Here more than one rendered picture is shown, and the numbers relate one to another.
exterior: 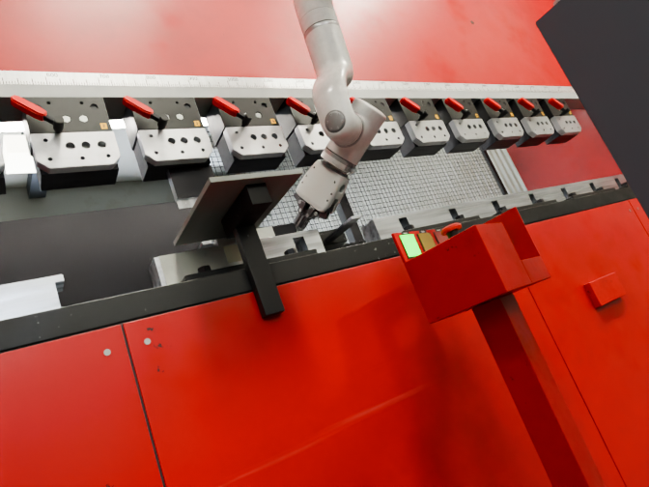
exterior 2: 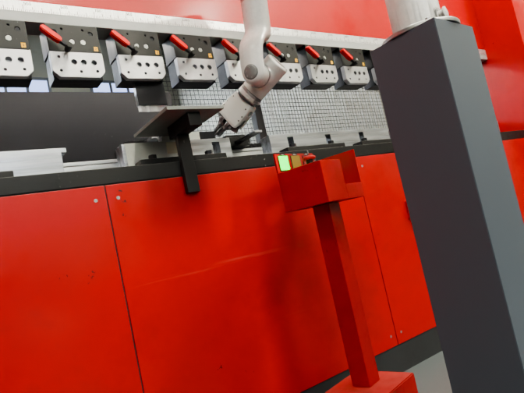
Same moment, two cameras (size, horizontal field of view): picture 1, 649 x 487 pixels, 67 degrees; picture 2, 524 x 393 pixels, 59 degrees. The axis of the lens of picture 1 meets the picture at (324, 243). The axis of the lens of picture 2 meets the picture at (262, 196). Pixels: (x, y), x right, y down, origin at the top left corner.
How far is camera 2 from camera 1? 0.49 m
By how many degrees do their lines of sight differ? 10
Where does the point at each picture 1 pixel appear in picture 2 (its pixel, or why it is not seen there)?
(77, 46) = not seen: outside the picture
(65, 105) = (71, 31)
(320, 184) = (235, 108)
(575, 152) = not seen: hidden behind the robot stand
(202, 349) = (148, 207)
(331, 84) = (253, 45)
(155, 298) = (125, 172)
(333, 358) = (225, 223)
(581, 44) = (388, 74)
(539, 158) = not seen: hidden behind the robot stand
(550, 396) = (345, 263)
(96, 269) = (66, 136)
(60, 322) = (71, 179)
